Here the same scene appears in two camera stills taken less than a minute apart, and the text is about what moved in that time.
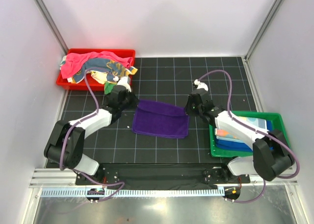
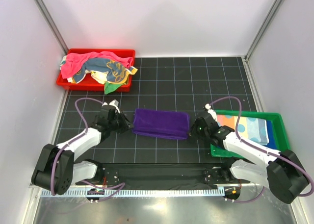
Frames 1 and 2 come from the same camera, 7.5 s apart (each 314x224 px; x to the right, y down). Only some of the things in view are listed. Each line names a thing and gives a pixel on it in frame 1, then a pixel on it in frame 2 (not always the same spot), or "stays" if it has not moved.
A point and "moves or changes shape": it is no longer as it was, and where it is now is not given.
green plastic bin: x=278 y=125 stays
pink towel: x=72 y=62 stays
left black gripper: x=134 y=100 -> x=126 y=124
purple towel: x=161 y=119 moves or changes shape
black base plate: x=163 y=174 stays
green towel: x=108 y=87 stays
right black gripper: x=189 y=111 -> x=193 y=133
